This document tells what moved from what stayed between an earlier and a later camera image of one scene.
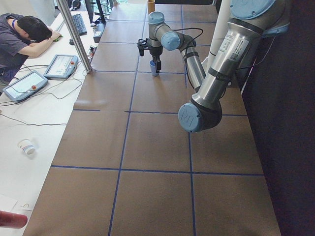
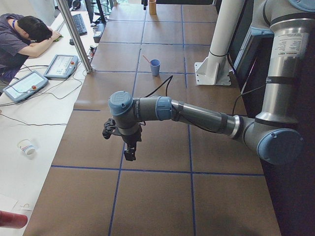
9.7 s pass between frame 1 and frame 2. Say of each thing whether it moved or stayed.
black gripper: moved
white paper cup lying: stayed
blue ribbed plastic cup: stayed
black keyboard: stayed
